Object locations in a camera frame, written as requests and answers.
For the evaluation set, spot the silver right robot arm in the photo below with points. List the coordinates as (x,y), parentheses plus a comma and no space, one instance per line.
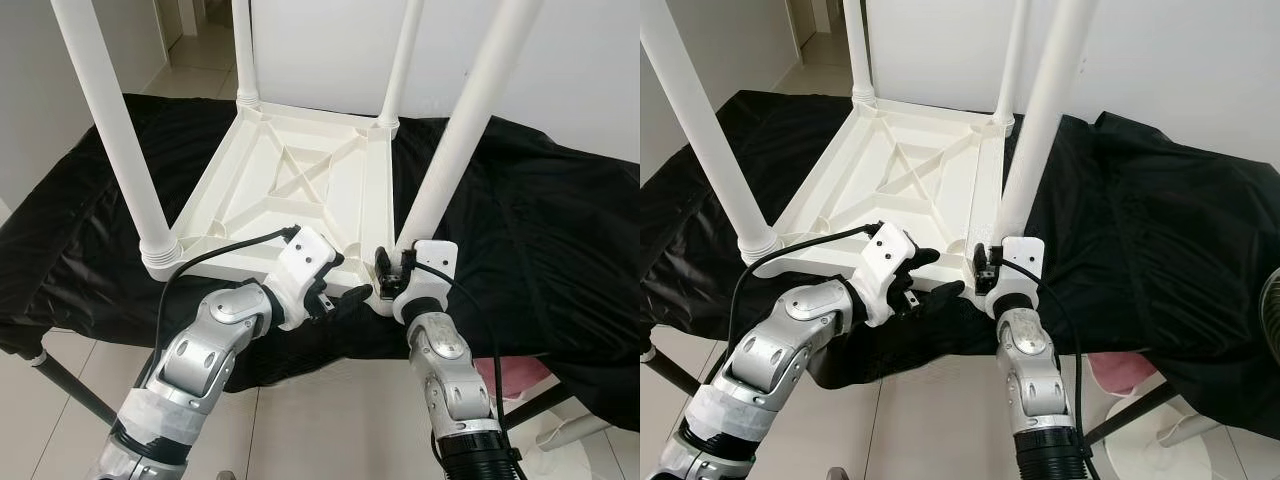
(1035,380)
(455,380)

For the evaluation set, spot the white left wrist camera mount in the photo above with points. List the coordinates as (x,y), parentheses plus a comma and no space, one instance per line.
(885,265)
(300,268)

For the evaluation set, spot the white fan head grille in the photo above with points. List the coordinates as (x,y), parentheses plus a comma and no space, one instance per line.
(1272,305)

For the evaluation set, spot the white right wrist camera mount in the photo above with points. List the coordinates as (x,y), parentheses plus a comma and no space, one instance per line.
(1022,285)
(432,285)

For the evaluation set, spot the pink cushioned seat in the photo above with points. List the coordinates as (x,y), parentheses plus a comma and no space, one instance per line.
(1125,370)
(520,375)

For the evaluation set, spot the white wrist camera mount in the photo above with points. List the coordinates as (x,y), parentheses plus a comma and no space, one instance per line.
(432,285)
(300,268)
(1022,285)
(885,265)

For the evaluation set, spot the black cloth cover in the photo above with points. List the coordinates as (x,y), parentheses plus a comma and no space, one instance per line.
(1160,250)
(540,250)

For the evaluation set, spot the white plastic table top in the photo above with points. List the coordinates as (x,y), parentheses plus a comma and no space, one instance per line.
(850,210)
(250,215)

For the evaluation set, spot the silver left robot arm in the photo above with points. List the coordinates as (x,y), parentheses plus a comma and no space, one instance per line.
(200,360)
(770,360)

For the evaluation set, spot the white plastic table leg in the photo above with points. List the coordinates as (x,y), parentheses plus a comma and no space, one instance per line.
(1050,100)
(110,120)
(470,110)
(710,140)
(1012,60)
(402,60)
(858,50)
(245,50)

